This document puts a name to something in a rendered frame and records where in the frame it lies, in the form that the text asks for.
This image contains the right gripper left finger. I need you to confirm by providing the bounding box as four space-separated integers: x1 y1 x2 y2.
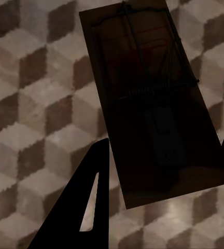
28 138 110 249

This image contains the mousetrap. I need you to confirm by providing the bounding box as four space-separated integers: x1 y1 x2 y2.
79 0 224 210

